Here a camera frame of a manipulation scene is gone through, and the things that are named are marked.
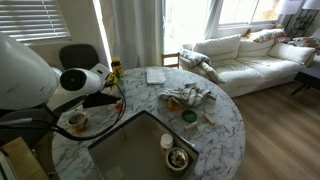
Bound floral patterned pillow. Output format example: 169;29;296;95
247;27;287;44

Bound natural wooden chair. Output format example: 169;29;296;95
161;51;181;70

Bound grey patterned blanket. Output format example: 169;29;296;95
179;48;228;85

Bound dark office chair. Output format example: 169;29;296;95
58;43;101;71

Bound yellow printed packet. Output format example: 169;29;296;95
107;73;118;85

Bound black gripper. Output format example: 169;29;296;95
82;91;123;109

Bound round bowl with scraps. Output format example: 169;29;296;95
165;146;190;173

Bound small green bottle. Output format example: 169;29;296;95
115;77;127;96

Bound white folded cloth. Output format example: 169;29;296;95
145;67;167;86

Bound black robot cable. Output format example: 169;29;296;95
0;80;128;142

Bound brown cardboard box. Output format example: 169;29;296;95
0;136;50;180

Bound white window blinds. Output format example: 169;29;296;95
0;0;72;43

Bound potted plant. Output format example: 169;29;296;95
287;12;315;38

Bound small white jar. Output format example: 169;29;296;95
159;133;175;155

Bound orange snack packet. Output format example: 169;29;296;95
166;96;185;112

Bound striped crumpled cloth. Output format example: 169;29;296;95
157;82;218;108

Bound white sofa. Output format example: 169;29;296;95
181;28;317;100

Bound white lamp shade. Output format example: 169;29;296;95
277;0;305;16

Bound dark coffee table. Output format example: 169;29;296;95
289;63;320;98

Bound plain wooden block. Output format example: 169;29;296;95
183;120;199;131
202;112;217;125

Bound brown jar with yellow lid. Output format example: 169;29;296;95
110;56;124;80

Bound sheer white curtain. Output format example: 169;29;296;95
99;0;216;70

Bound green round lid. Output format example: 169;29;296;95
181;109;199;124

